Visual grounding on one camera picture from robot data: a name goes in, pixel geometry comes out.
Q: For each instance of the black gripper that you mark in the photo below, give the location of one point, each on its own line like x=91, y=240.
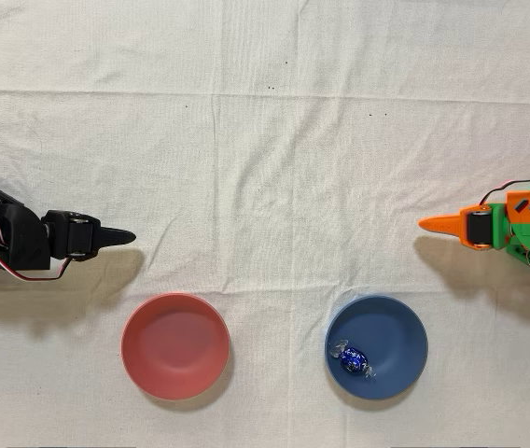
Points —
x=79, y=236

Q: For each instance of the white wrinkled tablecloth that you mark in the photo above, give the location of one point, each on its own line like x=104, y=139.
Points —
x=265, y=186

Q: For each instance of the blue bowl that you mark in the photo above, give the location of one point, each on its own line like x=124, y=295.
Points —
x=386, y=326

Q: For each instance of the blue candy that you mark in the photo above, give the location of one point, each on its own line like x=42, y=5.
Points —
x=353, y=359

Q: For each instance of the pink bowl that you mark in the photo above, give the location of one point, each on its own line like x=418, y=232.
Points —
x=175, y=347

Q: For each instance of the green and orange gripper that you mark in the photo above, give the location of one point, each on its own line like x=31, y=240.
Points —
x=478, y=227

